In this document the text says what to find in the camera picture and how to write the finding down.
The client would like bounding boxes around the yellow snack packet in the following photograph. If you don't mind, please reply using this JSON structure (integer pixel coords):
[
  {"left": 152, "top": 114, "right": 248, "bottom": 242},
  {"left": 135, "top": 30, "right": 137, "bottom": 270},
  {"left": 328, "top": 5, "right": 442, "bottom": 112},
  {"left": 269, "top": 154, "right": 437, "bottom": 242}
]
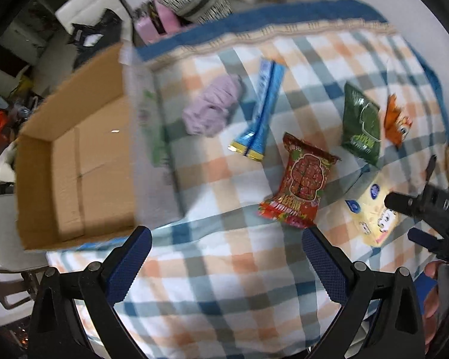
[{"left": 345, "top": 172, "right": 400, "bottom": 247}]

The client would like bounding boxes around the orange snack packet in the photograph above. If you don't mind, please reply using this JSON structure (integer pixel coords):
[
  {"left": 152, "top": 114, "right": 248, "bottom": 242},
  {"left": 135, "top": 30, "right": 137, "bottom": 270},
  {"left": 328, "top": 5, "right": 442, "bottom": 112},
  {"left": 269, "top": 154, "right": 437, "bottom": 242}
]
[{"left": 384, "top": 94, "right": 413, "bottom": 148}]

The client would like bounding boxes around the green snack packet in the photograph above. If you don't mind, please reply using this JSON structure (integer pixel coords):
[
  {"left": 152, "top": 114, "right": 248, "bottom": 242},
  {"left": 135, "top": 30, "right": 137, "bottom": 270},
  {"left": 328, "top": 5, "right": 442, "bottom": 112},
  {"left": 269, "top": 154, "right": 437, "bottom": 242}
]
[{"left": 342, "top": 82, "right": 381, "bottom": 166}]

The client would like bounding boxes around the red snack packet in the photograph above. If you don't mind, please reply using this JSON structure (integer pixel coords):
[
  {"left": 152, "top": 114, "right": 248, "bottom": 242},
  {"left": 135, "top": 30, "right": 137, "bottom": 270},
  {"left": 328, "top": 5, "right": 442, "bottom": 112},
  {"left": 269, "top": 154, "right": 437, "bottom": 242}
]
[{"left": 259, "top": 132, "right": 340, "bottom": 229}]

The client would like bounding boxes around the blue long snack packet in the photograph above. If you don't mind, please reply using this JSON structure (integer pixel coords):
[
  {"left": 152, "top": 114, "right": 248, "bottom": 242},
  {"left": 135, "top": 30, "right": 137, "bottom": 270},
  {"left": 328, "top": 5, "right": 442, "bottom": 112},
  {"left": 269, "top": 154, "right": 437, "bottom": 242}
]
[{"left": 228, "top": 58, "right": 285, "bottom": 161}]

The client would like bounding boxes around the purple fuzzy cloth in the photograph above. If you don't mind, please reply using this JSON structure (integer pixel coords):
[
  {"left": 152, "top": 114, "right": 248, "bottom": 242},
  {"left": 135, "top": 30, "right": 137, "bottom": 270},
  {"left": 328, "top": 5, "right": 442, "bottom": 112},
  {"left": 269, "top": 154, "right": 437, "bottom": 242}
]
[{"left": 181, "top": 74, "right": 243, "bottom": 137}]

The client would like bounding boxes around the person's right hand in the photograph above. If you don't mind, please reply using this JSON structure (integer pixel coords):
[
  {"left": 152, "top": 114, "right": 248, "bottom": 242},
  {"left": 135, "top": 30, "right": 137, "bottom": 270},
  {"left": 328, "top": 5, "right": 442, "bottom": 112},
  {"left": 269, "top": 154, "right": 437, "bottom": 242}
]
[{"left": 423, "top": 260, "right": 449, "bottom": 352}]

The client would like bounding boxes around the black clip on blanket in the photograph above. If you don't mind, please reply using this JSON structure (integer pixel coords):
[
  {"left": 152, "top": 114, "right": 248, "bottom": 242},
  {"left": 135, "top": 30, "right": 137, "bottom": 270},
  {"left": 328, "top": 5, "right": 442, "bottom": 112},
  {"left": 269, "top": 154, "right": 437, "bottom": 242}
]
[{"left": 425, "top": 155, "right": 437, "bottom": 182}]

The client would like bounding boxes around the grey chair near table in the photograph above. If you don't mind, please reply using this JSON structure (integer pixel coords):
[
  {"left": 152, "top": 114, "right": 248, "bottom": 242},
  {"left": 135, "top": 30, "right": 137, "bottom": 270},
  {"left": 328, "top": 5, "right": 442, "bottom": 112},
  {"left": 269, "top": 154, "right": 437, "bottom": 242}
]
[{"left": 0, "top": 194, "right": 48, "bottom": 310}]

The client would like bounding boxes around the brown cardboard box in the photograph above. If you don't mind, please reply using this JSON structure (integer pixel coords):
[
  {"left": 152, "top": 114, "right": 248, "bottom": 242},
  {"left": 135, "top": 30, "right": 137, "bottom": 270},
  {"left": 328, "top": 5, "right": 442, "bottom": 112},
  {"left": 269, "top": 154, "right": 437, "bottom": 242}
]
[{"left": 14, "top": 42, "right": 184, "bottom": 251}]

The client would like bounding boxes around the plaid checkered blanket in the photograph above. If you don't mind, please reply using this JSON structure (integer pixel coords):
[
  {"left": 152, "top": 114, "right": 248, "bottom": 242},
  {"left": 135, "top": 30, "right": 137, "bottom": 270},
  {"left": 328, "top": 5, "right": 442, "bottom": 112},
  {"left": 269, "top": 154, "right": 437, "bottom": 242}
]
[{"left": 46, "top": 0, "right": 449, "bottom": 359}]

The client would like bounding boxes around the black plastic bag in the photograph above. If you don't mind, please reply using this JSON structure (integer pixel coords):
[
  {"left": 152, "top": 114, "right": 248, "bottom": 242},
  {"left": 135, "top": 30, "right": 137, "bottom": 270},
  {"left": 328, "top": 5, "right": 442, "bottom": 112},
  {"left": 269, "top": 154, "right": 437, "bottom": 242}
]
[{"left": 68, "top": 8, "right": 122, "bottom": 71}]

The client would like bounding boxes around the pink suitcase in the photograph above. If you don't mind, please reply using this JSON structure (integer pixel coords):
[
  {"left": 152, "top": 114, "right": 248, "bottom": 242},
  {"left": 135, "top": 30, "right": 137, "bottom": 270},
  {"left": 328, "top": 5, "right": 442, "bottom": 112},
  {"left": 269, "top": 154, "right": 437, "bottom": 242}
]
[{"left": 134, "top": 0, "right": 181, "bottom": 44}]

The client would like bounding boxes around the white leather chair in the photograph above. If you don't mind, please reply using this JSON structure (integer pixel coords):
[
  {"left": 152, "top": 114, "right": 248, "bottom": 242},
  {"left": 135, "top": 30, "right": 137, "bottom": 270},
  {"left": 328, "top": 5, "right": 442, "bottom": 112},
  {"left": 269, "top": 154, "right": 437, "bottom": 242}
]
[{"left": 56, "top": 0, "right": 133, "bottom": 42}]

